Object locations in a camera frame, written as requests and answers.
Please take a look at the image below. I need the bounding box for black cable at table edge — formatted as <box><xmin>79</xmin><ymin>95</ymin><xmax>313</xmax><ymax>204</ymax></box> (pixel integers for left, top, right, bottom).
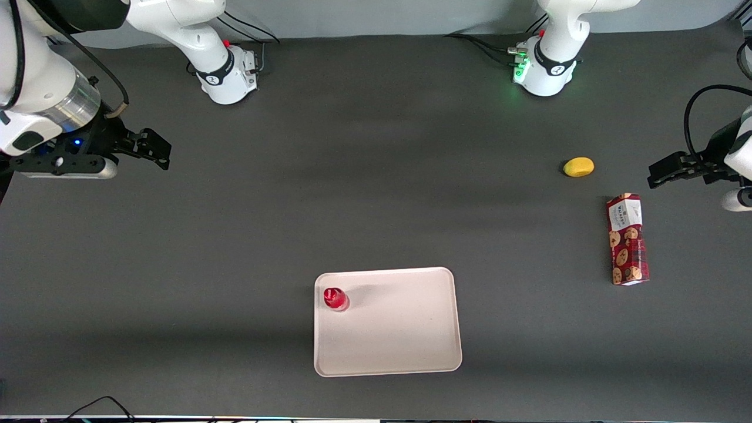
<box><xmin>59</xmin><ymin>396</ymin><xmax>137</xmax><ymax>423</ymax></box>

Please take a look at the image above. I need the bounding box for black arm base cable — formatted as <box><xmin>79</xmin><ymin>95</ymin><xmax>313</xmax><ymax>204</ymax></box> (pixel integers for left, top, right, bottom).
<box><xmin>216</xmin><ymin>11</ymin><xmax>281</xmax><ymax>74</ymax></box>
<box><xmin>444</xmin><ymin>32</ymin><xmax>529</xmax><ymax>68</ymax></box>

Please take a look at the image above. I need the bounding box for white rectangular plastic tray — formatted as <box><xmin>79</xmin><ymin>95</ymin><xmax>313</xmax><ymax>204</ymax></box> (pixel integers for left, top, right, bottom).
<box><xmin>314</xmin><ymin>267</ymin><xmax>463</xmax><ymax>378</ymax></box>

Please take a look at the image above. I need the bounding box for black right arm wrist cable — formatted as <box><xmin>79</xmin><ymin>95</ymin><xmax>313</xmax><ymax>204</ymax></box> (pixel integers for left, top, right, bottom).
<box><xmin>9</xmin><ymin>0</ymin><xmax>130</xmax><ymax>118</ymax></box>

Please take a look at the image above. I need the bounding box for black left arm base cable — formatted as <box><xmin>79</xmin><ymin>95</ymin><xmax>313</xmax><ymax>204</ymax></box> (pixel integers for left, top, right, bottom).
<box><xmin>444</xmin><ymin>32</ymin><xmax>529</xmax><ymax>68</ymax></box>

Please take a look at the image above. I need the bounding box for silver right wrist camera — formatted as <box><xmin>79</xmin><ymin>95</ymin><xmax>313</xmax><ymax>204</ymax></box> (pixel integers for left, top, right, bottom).
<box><xmin>9</xmin><ymin>154</ymin><xmax>119</xmax><ymax>180</ymax></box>

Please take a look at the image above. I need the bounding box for black right arm base cable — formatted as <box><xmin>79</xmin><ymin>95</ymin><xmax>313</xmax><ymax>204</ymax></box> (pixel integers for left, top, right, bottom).
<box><xmin>216</xmin><ymin>11</ymin><xmax>281</xmax><ymax>74</ymax></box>

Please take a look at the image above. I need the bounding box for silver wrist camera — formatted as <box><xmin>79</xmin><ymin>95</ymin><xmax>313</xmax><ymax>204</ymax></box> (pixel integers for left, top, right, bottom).
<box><xmin>721</xmin><ymin>187</ymin><xmax>752</xmax><ymax>212</ymax></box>
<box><xmin>9</xmin><ymin>154</ymin><xmax>119</xmax><ymax>180</ymax></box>

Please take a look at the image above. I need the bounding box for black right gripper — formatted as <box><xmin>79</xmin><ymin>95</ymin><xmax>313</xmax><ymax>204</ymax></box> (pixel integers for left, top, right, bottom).
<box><xmin>35</xmin><ymin>115</ymin><xmax>172</xmax><ymax>172</ymax></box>

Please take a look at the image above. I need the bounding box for red tartan cookie box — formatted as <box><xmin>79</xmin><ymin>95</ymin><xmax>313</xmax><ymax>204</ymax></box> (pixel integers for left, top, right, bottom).
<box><xmin>606</xmin><ymin>193</ymin><xmax>650</xmax><ymax>286</ymax></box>

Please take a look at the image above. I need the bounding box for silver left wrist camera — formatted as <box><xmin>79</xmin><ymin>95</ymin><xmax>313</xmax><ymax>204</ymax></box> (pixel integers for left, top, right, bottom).
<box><xmin>721</xmin><ymin>187</ymin><xmax>752</xmax><ymax>212</ymax></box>

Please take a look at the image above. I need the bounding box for black looped wrist cable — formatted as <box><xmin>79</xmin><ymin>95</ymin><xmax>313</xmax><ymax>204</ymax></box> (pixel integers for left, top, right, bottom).
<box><xmin>683</xmin><ymin>85</ymin><xmax>752</xmax><ymax>160</ymax></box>

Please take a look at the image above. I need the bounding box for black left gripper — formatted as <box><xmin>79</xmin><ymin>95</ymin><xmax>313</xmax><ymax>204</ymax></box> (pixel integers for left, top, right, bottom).
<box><xmin>648</xmin><ymin>117</ymin><xmax>742</xmax><ymax>189</ymax></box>

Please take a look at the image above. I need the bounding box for yellow lemon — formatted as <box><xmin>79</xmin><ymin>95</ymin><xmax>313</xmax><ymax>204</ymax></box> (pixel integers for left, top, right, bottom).
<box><xmin>563</xmin><ymin>157</ymin><xmax>595</xmax><ymax>177</ymax></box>

